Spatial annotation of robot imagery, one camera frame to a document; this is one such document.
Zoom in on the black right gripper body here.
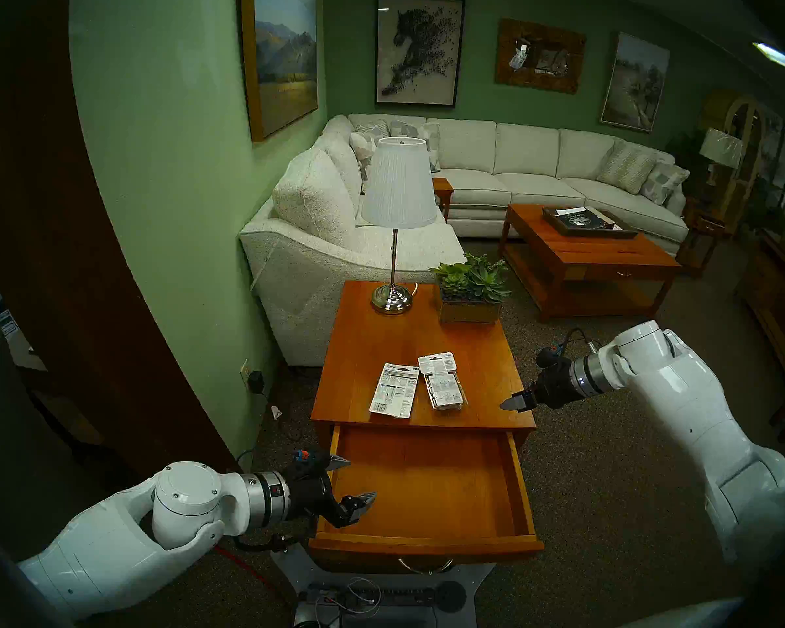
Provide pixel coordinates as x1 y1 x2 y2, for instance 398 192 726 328
529 360 580 410

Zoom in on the large Command hooks card package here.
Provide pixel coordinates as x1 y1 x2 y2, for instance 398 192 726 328
368 362 421 419

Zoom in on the wooden sideboard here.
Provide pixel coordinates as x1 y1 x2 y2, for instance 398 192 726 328
736 228 785 389

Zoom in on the wooden drawer with metal handle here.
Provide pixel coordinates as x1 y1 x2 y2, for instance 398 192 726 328
307 426 545 572

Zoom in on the dark cover book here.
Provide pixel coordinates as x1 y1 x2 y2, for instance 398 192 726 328
555 207 616 230

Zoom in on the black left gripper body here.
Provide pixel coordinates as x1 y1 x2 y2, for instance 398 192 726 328
287 470 341 523

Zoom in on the brown wooden door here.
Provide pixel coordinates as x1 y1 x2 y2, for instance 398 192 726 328
0 0 236 474

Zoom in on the black power strip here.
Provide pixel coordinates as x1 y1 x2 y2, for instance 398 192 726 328
306 584 436 611

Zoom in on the striped beige throw pillow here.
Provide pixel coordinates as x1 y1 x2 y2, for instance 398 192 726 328
597 139 658 194

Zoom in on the black left camera cable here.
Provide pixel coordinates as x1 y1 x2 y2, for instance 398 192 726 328
235 447 298 470

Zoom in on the white shade table lamp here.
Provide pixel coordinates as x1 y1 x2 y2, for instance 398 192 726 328
361 137 438 315

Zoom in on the wood framed mirror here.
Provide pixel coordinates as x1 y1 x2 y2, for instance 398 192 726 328
495 18 587 95

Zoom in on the white wire coil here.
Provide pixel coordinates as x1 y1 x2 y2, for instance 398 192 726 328
343 578 381 616

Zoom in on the ceiling light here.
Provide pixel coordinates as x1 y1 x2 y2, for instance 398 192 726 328
752 40 785 76

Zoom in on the mountain landscape painting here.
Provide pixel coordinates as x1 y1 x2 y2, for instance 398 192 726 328
239 0 319 143

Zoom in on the black camera cable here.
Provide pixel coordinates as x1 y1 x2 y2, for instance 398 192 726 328
235 447 298 470
559 328 606 359

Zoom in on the black framed horse picture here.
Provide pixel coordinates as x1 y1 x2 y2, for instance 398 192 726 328
374 0 466 109

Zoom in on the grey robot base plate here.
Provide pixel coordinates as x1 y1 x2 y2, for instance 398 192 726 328
271 542 496 628

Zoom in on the small clear Command blister package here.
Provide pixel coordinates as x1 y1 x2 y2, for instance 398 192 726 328
417 352 467 411

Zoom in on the dark wooden tray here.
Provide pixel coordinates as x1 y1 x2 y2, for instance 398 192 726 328
542 206 638 240

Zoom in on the arched wooden cabinet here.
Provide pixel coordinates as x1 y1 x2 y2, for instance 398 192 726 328
703 90 767 235

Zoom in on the black power cord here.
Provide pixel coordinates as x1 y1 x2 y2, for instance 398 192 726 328
262 391 305 443

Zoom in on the small wooden side table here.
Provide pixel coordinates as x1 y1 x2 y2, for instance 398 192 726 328
432 177 455 223

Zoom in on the succulent planter box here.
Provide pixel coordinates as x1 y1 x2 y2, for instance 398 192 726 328
430 253 513 324

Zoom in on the black round disk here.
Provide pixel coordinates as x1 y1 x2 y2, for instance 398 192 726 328
435 581 467 613

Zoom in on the cream sectional sofa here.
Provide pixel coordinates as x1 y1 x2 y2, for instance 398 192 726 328
239 113 691 367

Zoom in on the tree landscape painting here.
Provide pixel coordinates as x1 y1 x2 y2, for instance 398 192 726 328
599 31 671 134

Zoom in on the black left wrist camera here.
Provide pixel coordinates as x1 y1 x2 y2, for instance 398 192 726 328
285 447 333 477

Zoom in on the dark red end table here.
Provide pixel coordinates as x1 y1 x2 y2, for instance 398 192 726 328
677 205 728 279

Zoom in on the black right camera cable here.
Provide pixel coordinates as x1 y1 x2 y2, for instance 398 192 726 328
559 328 606 359

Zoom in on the orange wooden end table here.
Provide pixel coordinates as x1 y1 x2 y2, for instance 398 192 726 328
311 280 537 447

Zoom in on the red cable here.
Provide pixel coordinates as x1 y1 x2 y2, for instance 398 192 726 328
213 545 295 608

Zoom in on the wooden coffee table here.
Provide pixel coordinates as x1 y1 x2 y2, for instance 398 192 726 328
498 203 683 324

